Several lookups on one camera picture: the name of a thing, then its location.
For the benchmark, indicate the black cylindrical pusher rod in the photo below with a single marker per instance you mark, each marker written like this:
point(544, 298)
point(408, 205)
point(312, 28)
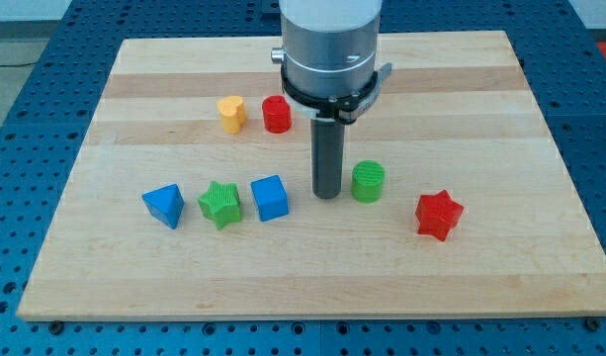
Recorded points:
point(327, 142)

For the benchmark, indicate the blue cube block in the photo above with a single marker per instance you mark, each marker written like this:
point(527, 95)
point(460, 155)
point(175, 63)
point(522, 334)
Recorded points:
point(270, 198)

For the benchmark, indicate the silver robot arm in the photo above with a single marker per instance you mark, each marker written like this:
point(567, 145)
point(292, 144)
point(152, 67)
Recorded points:
point(328, 46)

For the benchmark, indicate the red star block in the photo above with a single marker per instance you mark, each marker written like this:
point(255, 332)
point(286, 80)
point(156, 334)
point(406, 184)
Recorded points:
point(437, 214)

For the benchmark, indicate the green star block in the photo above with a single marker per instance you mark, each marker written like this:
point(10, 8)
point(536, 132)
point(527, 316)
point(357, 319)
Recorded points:
point(221, 204)

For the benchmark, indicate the wooden board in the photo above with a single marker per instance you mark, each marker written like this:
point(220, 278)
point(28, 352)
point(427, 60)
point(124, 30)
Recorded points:
point(456, 114)

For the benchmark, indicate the green cylinder block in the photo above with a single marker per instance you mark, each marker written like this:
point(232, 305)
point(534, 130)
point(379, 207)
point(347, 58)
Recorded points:
point(368, 178)

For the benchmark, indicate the yellow heart block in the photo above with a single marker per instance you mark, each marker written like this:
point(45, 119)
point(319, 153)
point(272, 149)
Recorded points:
point(232, 113)

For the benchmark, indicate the red cylinder block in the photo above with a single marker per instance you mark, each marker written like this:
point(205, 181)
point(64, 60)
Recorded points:
point(277, 115)

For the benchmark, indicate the blue triangle block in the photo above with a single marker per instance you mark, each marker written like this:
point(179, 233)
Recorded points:
point(165, 204)

